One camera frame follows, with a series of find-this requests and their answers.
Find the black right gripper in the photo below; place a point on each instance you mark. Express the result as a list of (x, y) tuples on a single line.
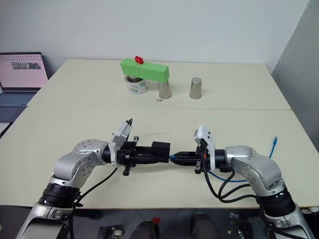
[(202, 161)]

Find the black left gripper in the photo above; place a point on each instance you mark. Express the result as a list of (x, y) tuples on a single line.
[(127, 155)]

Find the small black box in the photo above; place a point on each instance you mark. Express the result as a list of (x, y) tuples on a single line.
[(160, 147)]

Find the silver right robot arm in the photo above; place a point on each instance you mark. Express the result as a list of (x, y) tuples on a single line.
[(259, 166)]

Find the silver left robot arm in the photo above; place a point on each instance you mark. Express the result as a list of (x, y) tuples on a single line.
[(74, 161)]

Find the small red object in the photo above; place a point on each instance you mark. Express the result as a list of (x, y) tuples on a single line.
[(156, 221)]

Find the steel cup upside down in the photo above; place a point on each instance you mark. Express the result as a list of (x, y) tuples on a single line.
[(164, 90), (196, 88)]

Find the dark rounded shape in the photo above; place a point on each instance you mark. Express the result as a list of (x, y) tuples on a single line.
[(201, 225), (143, 231)]

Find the white tape roll green print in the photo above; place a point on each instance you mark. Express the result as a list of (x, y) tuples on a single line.
[(135, 87)]

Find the green rectangular block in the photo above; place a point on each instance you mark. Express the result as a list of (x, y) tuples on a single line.
[(147, 70)]

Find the small red toy brick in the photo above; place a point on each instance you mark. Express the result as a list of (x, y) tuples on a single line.
[(138, 60)]

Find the grey partition panel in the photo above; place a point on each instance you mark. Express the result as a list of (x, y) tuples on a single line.
[(296, 62)]

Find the open laptop pink screen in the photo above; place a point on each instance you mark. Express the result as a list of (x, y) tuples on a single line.
[(20, 72)]

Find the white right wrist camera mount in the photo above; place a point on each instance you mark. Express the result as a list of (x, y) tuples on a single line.
[(210, 142)]

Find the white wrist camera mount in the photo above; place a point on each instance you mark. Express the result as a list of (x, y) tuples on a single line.
[(210, 142), (120, 134)]

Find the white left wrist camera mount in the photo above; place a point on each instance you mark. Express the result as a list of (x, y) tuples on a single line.
[(120, 134)]

